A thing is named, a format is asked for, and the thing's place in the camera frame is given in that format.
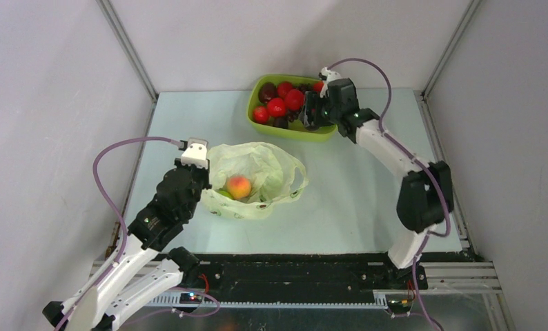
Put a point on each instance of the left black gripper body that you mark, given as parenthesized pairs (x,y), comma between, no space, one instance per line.
(201,180)

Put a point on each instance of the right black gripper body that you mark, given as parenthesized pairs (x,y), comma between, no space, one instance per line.
(324,114)

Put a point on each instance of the fake green apple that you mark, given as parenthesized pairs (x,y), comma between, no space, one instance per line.
(226,194)

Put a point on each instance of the red fake apple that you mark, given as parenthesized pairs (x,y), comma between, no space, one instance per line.
(294,100)

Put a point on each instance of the fake peach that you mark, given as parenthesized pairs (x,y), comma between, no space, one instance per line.
(238,187)

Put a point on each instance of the pale green plastic bag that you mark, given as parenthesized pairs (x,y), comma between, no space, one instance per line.
(275,177)

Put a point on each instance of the dark purple fake plum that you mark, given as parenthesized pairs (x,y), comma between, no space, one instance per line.
(280,122)

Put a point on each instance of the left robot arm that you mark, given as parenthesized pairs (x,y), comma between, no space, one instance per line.
(112,295)

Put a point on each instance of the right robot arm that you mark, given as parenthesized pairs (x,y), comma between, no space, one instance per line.
(425,200)

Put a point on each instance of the orange red fake mango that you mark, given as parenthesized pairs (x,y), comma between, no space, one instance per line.
(318,86)

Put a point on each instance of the fake grape bunch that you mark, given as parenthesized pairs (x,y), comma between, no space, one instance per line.
(304,87)

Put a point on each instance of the red fake fruit top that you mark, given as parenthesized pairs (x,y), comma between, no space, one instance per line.
(283,88)

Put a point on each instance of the red fake fruit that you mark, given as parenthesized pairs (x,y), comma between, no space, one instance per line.
(276,107)
(283,88)

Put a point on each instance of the red fake fruit middle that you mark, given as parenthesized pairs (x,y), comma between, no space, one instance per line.
(276,107)

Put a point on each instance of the dark red fake plum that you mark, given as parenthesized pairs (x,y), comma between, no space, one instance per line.
(267,92)

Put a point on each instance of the fake strawberry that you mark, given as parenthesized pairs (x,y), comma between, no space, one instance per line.
(260,115)

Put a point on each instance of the green plastic fruit bowl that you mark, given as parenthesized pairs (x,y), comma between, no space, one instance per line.
(296,130)

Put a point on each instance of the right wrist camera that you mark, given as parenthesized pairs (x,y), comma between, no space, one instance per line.
(327,75)

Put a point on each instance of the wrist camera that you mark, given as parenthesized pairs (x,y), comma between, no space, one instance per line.
(327,75)
(195,154)

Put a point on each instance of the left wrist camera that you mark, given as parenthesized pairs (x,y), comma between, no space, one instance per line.
(195,154)

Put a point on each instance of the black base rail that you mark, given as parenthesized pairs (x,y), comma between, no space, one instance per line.
(301,278)

